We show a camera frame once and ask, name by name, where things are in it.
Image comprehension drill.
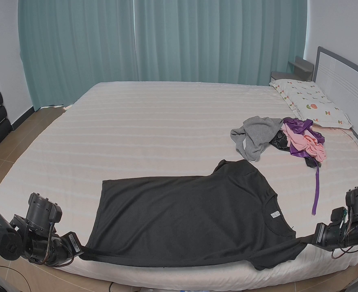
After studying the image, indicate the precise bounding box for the purple satin garment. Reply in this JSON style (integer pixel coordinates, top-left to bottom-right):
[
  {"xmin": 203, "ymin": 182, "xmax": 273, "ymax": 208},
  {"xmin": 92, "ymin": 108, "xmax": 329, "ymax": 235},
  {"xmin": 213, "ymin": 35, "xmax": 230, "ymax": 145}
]
[{"xmin": 283, "ymin": 117, "xmax": 326, "ymax": 216}]

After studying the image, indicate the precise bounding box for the black T-shirt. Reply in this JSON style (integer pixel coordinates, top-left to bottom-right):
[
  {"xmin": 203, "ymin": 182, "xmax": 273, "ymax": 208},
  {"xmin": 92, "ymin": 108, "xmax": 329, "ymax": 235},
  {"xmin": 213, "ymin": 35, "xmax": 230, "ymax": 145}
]
[{"xmin": 81, "ymin": 159, "xmax": 316, "ymax": 271}]

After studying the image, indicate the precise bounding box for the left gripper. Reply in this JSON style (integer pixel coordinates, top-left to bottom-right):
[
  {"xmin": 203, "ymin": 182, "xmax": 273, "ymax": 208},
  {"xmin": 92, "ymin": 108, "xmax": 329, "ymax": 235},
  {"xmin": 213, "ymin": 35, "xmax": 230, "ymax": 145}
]
[{"xmin": 50, "ymin": 231, "xmax": 83, "ymax": 266}]

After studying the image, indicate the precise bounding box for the grey garment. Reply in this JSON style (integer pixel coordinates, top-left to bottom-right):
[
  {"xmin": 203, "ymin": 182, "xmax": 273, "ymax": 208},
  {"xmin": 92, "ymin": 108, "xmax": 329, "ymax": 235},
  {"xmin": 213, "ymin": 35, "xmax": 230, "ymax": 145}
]
[{"xmin": 230, "ymin": 116, "xmax": 284, "ymax": 163}]

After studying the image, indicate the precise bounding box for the pink garment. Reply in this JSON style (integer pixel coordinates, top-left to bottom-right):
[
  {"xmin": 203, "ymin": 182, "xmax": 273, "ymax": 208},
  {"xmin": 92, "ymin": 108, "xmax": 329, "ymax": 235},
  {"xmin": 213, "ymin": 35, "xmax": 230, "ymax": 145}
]
[{"xmin": 281, "ymin": 123, "xmax": 326, "ymax": 161}]

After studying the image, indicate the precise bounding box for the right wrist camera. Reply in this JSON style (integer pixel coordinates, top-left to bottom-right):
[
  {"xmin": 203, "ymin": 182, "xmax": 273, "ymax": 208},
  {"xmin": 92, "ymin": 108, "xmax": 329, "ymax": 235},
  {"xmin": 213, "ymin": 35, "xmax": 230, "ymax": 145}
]
[{"xmin": 331, "ymin": 207, "xmax": 347, "ymax": 223}]

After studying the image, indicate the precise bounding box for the grey bedside table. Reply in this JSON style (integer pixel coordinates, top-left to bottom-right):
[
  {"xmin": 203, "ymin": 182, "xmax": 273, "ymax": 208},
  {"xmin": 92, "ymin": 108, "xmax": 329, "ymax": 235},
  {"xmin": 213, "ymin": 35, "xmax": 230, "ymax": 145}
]
[{"xmin": 271, "ymin": 56, "xmax": 315, "ymax": 82}]

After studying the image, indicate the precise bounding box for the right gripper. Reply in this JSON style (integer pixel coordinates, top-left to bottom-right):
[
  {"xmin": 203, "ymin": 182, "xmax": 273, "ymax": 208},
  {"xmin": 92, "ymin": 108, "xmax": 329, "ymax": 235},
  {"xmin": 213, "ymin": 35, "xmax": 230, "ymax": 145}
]
[{"xmin": 314, "ymin": 222, "xmax": 347, "ymax": 250}]

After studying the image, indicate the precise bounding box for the bed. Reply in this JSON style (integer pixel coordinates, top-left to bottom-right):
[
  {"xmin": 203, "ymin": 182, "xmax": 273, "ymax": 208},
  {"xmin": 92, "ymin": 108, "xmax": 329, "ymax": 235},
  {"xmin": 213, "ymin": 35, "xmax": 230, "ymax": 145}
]
[{"xmin": 0, "ymin": 46, "xmax": 358, "ymax": 292}]

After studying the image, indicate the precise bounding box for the white printed pillow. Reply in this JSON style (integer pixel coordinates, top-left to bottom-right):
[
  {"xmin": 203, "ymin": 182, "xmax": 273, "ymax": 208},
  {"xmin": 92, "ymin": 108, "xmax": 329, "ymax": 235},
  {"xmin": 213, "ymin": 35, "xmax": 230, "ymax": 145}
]
[{"xmin": 269, "ymin": 78, "xmax": 354, "ymax": 129}]

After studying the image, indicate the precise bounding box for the blue-green curtain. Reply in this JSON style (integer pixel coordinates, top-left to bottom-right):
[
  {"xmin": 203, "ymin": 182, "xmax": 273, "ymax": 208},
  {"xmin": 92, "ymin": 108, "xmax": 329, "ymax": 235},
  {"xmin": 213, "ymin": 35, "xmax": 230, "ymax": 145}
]
[
  {"xmin": 133, "ymin": 0, "xmax": 308, "ymax": 86},
  {"xmin": 18, "ymin": 0, "xmax": 137, "ymax": 109}
]

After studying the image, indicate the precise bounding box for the black lace garment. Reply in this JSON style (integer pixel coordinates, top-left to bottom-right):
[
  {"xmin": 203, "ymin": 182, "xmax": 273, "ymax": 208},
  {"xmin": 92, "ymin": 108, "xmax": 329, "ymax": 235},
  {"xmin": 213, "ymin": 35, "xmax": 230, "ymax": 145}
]
[{"xmin": 269, "ymin": 131, "xmax": 322, "ymax": 169}]

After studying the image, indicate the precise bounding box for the black cable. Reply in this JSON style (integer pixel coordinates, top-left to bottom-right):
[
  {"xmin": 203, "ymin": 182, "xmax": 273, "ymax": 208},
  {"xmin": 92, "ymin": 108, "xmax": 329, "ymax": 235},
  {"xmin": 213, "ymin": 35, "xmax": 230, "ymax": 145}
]
[{"xmin": 0, "ymin": 265, "xmax": 26, "ymax": 287}]

